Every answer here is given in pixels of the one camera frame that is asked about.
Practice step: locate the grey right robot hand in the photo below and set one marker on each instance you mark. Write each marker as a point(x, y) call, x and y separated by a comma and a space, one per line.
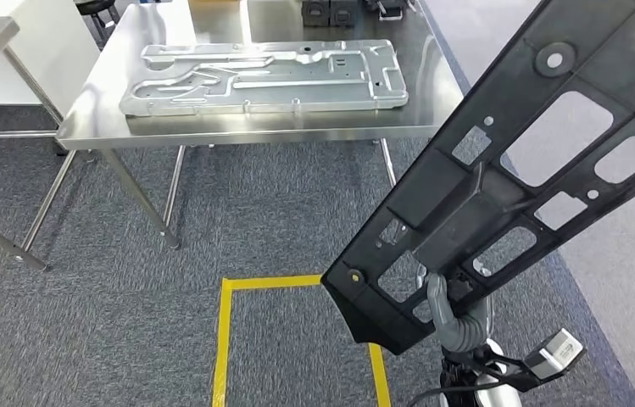
point(438, 298)

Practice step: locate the black plastic panel part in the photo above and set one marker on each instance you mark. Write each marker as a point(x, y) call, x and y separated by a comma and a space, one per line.
point(452, 236)

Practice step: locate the stainless steel workbench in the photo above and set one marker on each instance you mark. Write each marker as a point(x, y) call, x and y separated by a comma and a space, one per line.
point(294, 126)

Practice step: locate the large stamped metal plate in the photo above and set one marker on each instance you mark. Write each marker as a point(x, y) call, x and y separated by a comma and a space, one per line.
point(272, 73)

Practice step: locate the black metal clamp fixture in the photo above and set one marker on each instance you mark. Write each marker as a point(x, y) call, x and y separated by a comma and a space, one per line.
point(390, 8)

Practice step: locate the white cabinet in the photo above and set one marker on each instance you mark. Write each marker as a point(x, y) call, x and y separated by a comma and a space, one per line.
point(53, 50)

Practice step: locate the wrist camera with black bracket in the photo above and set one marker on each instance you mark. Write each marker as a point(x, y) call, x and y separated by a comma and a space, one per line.
point(556, 354)

